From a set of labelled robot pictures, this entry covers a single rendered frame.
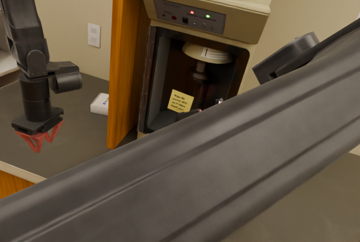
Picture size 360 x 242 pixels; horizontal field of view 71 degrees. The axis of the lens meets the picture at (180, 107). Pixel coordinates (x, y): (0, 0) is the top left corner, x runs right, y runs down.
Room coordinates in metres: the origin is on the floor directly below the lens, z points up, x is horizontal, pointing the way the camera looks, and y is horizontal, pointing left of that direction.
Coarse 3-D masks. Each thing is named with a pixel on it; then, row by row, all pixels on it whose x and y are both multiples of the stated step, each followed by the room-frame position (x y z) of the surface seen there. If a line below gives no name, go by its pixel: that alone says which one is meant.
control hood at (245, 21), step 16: (144, 0) 0.70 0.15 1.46; (176, 0) 0.66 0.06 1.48; (192, 0) 0.64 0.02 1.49; (208, 0) 0.63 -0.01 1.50; (224, 0) 0.63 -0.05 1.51; (240, 0) 0.70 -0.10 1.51; (240, 16) 0.63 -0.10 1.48; (256, 16) 0.62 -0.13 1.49; (208, 32) 0.71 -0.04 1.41; (224, 32) 0.69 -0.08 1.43; (240, 32) 0.68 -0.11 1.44; (256, 32) 0.66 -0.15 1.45
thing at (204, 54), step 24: (168, 48) 0.75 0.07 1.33; (192, 48) 0.74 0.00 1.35; (216, 48) 0.72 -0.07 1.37; (240, 48) 0.71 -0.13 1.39; (168, 72) 0.75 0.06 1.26; (192, 72) 0.73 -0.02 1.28; (216, 72) 0.72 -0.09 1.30; (240, 72) 0.71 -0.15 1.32; (168, 96) 0.75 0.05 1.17; (192, 96) 0.73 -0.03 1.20; (216, 96) 0.72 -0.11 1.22; (168, 120) 0.74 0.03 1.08
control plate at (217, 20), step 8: (160, 0) 0.68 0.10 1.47; (160, 8) 0.70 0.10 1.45; (168, 8) 0.69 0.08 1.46; (176, 8) 0.68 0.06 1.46; (184, 8) 0.67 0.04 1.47; (192, 8) 0.66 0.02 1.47; (160, 16) 0.72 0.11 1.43; (168, 16) 0.71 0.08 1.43; (176, 16) 0.70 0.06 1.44; (184, 16) 0.69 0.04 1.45; (192, 16) 0.68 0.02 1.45; (200, 16) 0.67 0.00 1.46; (216, 16) 0.66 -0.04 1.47; (224, 16) 0.65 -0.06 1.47; (184, 24) 0.72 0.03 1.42; (192, 24) 0.71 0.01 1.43; (200, 24) 0.70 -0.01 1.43; (208, 24) 0.69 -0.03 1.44; (216, 24) 0.68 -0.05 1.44; (216, 32) 0.70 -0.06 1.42
